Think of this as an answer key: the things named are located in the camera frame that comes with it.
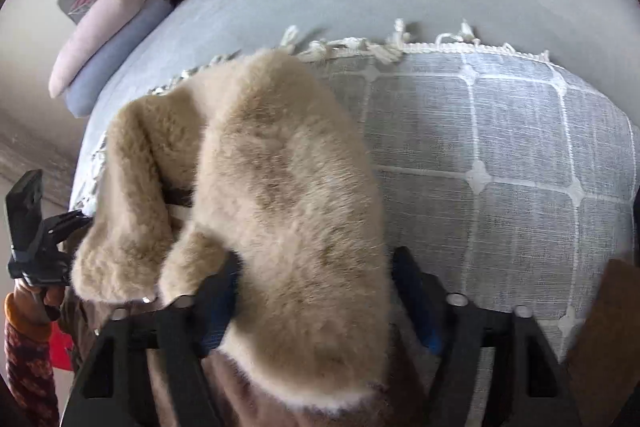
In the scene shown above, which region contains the pink folded pillow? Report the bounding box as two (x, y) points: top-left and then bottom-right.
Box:
(48, 0), (146, 98)

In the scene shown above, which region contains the brown corduroy fleece-lined jacket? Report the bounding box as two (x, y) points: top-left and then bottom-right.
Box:
(60, 48), (640, 427)

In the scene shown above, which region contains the lavender blue folded pillow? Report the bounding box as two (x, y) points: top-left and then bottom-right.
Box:
(64, 0), (175, 118)

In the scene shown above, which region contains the person's left hand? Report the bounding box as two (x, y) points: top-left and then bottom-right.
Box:
(13, 280), (65, 325)

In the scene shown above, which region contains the dark red patterned sleeve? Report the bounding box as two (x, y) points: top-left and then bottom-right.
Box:
(4, 293), (60, 427)

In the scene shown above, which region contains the white grid-pattern bed blanket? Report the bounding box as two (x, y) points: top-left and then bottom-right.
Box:
(69, 18), (640, 427)

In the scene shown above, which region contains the red object beside bed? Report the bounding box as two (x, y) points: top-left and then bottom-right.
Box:
(49, 322), (74, 372)

